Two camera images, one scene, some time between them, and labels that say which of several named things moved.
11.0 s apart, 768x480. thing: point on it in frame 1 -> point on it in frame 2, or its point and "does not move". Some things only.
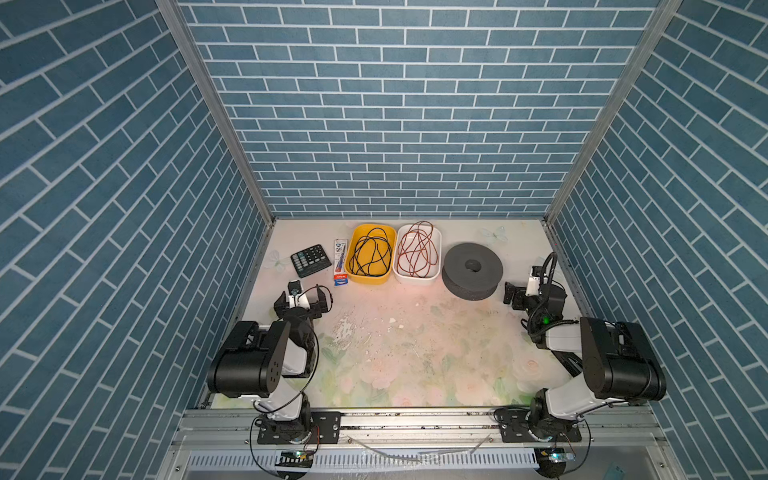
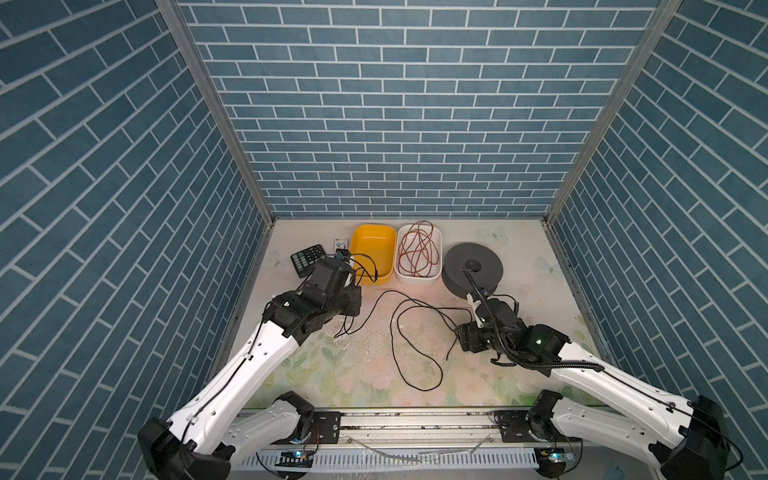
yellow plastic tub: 370,253 does not move
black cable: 372,254 -> 426,305
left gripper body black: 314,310 -> 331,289
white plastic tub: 417,254 does not move
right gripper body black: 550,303 -> 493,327
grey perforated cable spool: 472,271 does not move
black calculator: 311,260 does not move
